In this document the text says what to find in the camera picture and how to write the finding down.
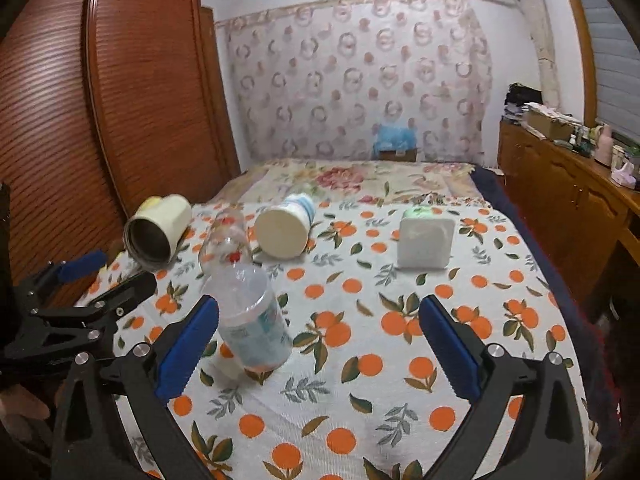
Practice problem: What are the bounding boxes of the clear plastic cup blue label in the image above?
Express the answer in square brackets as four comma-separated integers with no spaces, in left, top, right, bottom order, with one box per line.
[202,263,293,373]

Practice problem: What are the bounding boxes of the white paper cup blue stripes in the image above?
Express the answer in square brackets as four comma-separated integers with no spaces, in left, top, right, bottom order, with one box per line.
[254,193,317,259]

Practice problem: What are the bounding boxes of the person's left hand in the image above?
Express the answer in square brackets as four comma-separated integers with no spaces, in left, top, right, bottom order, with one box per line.
[0,385,50,441]

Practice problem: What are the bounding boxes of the cream steel-lined mug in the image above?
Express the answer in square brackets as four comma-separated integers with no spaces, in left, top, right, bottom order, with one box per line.
[124,194,192,271]

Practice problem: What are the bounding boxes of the dark blue blanket edge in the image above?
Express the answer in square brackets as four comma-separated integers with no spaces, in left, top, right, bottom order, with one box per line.
[471,165,620,453]

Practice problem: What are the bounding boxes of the clear glass flower print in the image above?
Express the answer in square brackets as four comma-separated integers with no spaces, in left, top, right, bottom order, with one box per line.
[198,207,253,278]

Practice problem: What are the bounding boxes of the wooden slatted wardrobe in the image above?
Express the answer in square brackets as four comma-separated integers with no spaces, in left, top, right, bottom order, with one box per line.
[1,0,241,282]

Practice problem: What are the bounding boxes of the wooden sideboard cabinet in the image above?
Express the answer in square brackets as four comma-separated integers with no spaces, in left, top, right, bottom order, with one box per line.
[497,122,639,322]

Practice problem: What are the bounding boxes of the white square plastic container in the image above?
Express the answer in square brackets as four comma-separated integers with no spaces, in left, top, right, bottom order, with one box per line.
[397,206,456,270]

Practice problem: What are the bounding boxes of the floral bed blanket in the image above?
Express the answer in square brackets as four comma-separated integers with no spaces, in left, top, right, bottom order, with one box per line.
[215,158,482,206]

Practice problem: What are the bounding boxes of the pink thermos bottle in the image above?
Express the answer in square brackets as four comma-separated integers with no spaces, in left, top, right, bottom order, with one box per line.
[593,124,613,167]

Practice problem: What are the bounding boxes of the cardboard box on sideboard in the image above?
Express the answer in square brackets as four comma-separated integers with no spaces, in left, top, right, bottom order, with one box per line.
[525,108,574,141]

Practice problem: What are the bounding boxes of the blue plastic bag on box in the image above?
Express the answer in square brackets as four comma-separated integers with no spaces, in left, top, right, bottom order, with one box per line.
[373,125,418,162]

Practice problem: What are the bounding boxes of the stack of dark clothes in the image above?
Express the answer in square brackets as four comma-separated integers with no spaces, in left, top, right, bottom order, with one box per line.
[502,82,544,122]

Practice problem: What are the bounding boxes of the grey window roller shutter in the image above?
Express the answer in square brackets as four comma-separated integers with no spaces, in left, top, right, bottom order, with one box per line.
[580,0,639,143]

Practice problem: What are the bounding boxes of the cream tied window curtain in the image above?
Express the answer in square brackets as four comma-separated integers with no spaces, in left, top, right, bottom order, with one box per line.
[516,0,561,108]

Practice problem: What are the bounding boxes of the patterned lace wall curtain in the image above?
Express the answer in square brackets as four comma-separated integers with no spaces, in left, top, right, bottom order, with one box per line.
[222,0,492,163]

